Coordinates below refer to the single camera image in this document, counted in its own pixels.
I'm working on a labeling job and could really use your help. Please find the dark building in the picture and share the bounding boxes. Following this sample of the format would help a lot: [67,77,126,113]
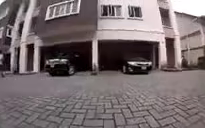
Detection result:
[0,0,17,72]

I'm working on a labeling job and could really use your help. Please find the white and brown building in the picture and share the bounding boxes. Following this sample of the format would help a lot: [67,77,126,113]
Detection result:
[9,0,183,75]

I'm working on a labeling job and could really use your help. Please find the black car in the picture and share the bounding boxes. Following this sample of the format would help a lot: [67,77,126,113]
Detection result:
[121,56,154,75]

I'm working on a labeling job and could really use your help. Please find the dark suv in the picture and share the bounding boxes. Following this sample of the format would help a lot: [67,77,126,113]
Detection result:
[44,54,77,77]

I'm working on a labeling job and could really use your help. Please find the pale boundary wall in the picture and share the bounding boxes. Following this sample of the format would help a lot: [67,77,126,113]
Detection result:
[180,43,205,70]

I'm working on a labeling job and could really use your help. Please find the grey brick paved ground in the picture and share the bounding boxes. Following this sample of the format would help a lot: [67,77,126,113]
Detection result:
[0,68,205,128]

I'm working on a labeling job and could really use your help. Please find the pale building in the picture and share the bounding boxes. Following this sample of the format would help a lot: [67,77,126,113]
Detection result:
[174,11,205,51]

